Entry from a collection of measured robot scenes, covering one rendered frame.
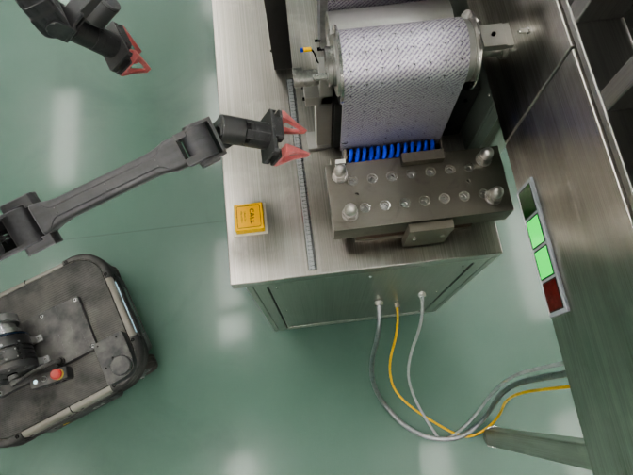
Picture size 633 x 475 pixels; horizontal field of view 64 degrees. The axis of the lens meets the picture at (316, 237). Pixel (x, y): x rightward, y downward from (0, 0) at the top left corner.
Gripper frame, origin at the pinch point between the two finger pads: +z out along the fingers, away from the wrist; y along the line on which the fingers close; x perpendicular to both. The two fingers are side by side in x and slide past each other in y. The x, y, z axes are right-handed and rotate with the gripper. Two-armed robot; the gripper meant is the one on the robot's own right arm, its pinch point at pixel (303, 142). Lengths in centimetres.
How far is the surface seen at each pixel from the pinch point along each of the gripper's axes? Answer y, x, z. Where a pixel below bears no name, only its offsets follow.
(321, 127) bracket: -7.9, -4.2, 8.1
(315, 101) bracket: -7.0, 5.9, 0.6
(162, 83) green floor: -102, -123, 0
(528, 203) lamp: 24.7, 30.0, 28.8
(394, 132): 0.3, 10.5, 17.2
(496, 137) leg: -13, 0, 66
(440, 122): 0.3, 17.1, 24.9
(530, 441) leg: 72, -25, 80
